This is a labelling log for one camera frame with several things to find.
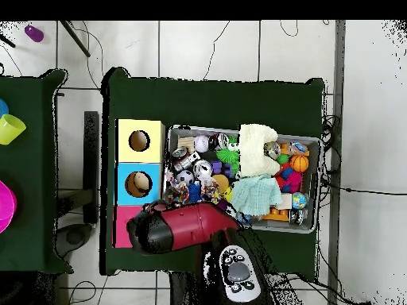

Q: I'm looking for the cream knitted cloth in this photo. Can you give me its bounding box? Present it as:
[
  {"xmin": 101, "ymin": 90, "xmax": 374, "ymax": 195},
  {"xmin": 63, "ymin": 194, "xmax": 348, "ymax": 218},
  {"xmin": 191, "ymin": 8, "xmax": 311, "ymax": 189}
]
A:
[{"xmin": 238, "ymin": 123, "xmax": 281, "ymax": 179}]

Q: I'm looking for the mint green knitted cloth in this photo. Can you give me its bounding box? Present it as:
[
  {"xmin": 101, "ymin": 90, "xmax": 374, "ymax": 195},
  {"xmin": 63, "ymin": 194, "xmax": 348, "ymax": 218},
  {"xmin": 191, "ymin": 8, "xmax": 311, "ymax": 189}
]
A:
[{"xmin": 230, "ymin": 175, "xmax": 284, "ymax": 218}]

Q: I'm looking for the wooden box with three holes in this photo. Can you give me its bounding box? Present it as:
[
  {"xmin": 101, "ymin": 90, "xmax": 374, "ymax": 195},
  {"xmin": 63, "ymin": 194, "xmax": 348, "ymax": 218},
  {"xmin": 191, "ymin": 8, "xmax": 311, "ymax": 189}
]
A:
[{"xmin": 114, "ymin": 118, "xmax": 167, "ymax": 249}]

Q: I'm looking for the shallow clear mesh bin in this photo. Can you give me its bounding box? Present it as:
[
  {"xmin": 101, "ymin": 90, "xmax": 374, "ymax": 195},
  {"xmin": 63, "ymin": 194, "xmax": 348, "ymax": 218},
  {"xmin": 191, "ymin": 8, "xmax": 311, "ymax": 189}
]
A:
[{"xmin": 161, "ymin": 125, "xmax": 322, "ymax": 234}]

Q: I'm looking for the open silver can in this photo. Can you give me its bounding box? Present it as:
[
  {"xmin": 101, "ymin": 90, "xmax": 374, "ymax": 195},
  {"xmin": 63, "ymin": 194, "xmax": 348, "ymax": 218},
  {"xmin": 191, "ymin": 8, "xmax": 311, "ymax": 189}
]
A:
[{"xmin": 193, "ymin": 160, "xmax": 214, "ymax": 180}]

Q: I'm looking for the small soccer ball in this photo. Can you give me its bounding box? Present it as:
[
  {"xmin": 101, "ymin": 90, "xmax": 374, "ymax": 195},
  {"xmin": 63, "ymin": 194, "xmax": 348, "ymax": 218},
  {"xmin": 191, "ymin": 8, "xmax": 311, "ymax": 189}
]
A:
[{"xmin": 176, "ymin": 169, "xmax": 195, "ymax": 188}]

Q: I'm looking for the toy burger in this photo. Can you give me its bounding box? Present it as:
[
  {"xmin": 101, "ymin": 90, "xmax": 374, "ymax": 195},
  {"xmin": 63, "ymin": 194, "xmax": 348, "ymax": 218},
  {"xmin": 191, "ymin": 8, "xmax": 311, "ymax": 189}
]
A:
[{"xmin": 212, "ymin": 174, "xmax": 231, "ymax": 194}]

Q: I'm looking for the white toy baseball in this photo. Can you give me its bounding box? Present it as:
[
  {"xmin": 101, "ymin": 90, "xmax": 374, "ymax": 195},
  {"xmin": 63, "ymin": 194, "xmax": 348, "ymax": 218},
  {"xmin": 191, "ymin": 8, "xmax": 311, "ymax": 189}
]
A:
[{"xmin": 193, "ymin": 135, "xmax": 211, "ymax": 153}]

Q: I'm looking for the silver crushed can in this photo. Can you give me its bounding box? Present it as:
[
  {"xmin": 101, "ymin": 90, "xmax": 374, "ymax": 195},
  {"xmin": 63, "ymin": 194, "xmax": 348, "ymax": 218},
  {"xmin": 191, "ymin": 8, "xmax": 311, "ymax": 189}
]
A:
[{"xmin": 171, "ymin": 146, "xmax": 191, "ymax": 162}]

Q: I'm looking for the green spiky ball with eyes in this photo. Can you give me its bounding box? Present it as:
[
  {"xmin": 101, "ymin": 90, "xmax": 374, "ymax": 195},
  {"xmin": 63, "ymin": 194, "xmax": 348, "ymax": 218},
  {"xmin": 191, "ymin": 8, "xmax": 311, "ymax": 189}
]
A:
[{"xmin": 215, "ymin": 142, "xmax": 242, "ymax": 174}]

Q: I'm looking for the dark green table cloth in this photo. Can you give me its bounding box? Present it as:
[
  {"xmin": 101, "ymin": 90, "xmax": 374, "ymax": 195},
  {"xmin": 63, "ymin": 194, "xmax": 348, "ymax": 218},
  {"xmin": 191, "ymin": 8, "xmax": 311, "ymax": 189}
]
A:
[{"xmin": 100, "ymin": 66, "xmax": 327, "ymax": 280}]

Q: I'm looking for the orange toy basketball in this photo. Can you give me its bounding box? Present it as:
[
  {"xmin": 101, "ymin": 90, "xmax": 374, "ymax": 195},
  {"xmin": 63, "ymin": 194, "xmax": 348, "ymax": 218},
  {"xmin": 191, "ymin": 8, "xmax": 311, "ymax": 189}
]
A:
[{"xmin": 289, "ymin": 155, "xmax": 310, "ymax": 173}]

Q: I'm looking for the small globe ball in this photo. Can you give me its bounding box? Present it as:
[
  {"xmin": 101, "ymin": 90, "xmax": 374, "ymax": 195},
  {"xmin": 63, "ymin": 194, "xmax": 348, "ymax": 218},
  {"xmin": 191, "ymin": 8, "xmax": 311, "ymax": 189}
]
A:
[{"xmin": 291, "ymin": 193, "xmax": 308, "ymax": 210}]

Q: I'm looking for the green side table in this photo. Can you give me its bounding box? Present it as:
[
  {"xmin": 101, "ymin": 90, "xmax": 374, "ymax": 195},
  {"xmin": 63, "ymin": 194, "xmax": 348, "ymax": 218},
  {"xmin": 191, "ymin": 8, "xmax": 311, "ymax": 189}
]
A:
[{"xmin": 0, "ymin": 68, "xmax": 74, "ymax": 274}]

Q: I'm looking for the black tripod leg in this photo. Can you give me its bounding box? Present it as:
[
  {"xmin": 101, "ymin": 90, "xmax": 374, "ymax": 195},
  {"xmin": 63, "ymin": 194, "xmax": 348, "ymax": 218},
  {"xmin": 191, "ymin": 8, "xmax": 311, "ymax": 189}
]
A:
[{"xmin": 60, "ymin": 21, "xmax": 91, "ymax": 58}]

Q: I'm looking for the lime green cup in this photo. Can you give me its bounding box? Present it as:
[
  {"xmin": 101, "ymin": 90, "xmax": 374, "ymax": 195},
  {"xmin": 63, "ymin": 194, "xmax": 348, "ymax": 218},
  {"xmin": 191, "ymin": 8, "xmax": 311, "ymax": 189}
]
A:
[{"xmin": 0, "ymin": 114, "xmax": 28, "ymax": 146}]

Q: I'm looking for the pink disc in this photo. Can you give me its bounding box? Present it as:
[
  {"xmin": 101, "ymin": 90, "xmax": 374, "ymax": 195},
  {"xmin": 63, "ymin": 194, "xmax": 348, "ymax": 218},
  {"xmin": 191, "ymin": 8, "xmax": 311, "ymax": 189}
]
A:
[{"xmin": 0, "ymin": 180, "xmax": 18, "ymax": 234}]

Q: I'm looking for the small purple bottle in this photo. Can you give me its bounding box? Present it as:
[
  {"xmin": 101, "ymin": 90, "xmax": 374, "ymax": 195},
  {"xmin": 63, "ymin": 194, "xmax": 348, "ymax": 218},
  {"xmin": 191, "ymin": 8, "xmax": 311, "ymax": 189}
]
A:
[{"xmin": 24, "ymin": 25, "xmax": 45, "ymax": 44}]

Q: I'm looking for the black cable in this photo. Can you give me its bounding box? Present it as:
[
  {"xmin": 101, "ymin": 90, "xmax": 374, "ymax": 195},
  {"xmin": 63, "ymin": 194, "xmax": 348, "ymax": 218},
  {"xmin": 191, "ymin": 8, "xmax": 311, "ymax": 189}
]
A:
[{"xmin": 320, "ymin": 180, "xmax": 407, "ymax": 197}]

